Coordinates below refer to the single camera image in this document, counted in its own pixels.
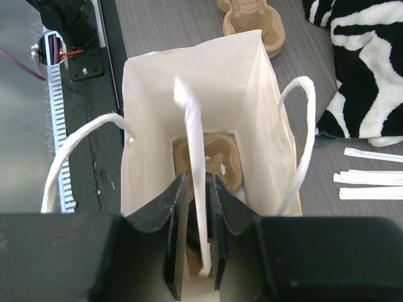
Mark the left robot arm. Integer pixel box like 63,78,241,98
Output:
26,0,96,48

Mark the cardboard cup carrier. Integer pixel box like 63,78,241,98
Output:
173,133,243,194
217,0,286,58

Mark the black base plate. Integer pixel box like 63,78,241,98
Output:
62,1,127,213

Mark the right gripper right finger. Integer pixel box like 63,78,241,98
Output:
206,174,402,301

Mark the zebra print pillow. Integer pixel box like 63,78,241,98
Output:
303,1,402,147

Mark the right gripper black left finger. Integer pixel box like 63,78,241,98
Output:
1,173,190,301

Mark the white straw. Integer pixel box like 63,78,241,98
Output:
173,77,212,277
344,147,403,163
339,186,402,200
333,170,402,186

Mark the brown paper bag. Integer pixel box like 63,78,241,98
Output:
41,30,316,216

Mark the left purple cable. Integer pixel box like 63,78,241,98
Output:
0,33,62,82

